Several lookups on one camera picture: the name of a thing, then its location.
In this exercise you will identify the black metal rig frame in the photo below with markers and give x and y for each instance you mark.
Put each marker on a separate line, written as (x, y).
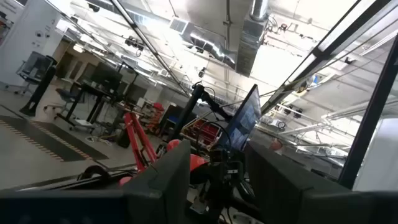
(373, 124)

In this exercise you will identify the black striped-edge floor mat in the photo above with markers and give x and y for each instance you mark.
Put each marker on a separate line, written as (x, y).
(28, 135)
(74, 143)

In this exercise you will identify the black standing desk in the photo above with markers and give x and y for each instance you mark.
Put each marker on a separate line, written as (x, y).
(93, 93)

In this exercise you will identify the silver ventilation duct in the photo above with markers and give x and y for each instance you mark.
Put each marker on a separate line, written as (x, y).
(252, 40)

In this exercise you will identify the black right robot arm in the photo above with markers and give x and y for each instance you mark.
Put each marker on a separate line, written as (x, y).
(224, 180)

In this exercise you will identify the grey office chair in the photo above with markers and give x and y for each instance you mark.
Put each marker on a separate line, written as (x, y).
(31, 68)

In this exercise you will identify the black monitor stand pole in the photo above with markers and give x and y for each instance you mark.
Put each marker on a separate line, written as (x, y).
(186, 118)

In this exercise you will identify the red parts rack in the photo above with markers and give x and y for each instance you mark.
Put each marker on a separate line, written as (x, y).
(155, 118)

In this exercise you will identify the blue office chair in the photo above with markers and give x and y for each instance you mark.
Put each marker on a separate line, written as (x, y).
(66, 95)

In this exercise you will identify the red storage bins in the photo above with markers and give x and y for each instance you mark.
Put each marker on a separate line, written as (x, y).
(205, 132)

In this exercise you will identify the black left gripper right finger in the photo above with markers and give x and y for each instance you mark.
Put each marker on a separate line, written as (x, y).
(280, 193)

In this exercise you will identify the flat computer monitor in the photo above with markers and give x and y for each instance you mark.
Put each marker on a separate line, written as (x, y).
(245, 121)

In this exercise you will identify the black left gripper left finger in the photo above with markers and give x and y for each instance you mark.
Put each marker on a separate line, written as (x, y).
(168, 186)

